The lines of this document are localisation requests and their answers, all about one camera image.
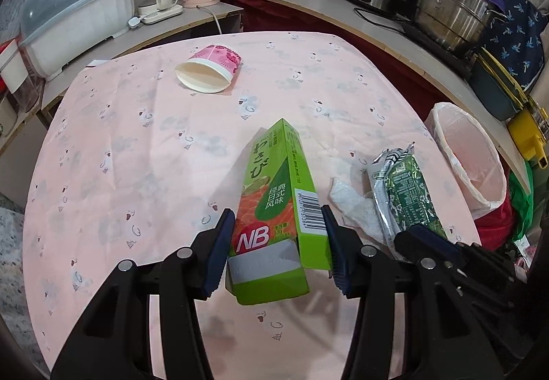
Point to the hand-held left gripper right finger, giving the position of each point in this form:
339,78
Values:
339,253

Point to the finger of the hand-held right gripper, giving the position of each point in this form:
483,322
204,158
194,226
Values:
426,242

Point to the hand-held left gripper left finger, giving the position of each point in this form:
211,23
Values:
216,253

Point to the green foil wrapper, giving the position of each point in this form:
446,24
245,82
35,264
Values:
407,191

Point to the green carton box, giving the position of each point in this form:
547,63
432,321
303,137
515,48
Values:
278,174

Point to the red bin with white liner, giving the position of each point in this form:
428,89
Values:
467,148

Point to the white tissue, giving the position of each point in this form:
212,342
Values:
356,204

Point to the green plastic bag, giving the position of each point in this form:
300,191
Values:
521,200

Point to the pink printed tablecloth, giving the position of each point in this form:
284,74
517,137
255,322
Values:
150,157

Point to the yellow pot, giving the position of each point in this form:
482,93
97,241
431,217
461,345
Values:
527,131

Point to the blue and yellow bowl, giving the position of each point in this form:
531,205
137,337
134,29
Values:
493,90

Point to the black induction cooker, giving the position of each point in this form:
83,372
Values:
446,56

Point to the pink paper cup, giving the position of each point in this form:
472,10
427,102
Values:
214,62

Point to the large steel steamer pot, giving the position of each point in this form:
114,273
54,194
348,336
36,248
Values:
454,20

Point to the white plug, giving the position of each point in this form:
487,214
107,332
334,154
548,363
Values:
134,22

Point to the white canister with red lid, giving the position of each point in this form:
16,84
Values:
15,67

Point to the white dish container with lid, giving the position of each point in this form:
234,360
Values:
77,15

